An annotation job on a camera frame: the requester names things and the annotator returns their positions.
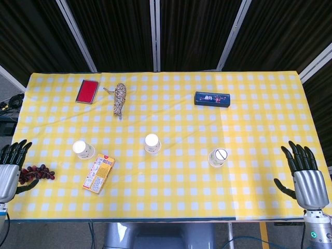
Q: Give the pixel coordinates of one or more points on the dark blue long box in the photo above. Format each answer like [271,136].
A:
[212,99]

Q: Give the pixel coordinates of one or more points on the paper cup with lined base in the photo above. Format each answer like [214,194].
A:
[218,157]

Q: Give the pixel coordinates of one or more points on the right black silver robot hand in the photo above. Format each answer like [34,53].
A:
[310,186]

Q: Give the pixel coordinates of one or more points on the yellow snack box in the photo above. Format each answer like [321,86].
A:
[99,173]

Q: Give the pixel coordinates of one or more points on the black pleated partition panel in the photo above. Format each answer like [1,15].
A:
[33,33]
[197,33]
[116,33]
[285,31]
[321,109]

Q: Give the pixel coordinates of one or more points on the red flat case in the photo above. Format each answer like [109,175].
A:
[87,91]

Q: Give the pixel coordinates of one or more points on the black equipment box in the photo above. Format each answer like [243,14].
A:
[6,128]

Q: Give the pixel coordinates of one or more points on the grey robot torso base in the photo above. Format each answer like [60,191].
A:
[160,236]

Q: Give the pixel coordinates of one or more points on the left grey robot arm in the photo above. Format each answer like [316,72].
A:
[2,215]

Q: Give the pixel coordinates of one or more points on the white paper cup leaf print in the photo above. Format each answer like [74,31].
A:
[83,150]
[152,144]

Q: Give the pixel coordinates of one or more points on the yellow white checkered tablecloth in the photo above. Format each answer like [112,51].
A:
[166,192]

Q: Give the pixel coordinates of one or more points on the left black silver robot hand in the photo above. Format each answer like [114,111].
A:
[9,179]

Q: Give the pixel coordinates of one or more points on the dark red grape bunch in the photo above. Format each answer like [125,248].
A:
[36,172]

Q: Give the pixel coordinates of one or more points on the white partition frame post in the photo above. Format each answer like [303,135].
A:
[155,36]
[316,62]
[76,36]
[233,36]
[13,77]

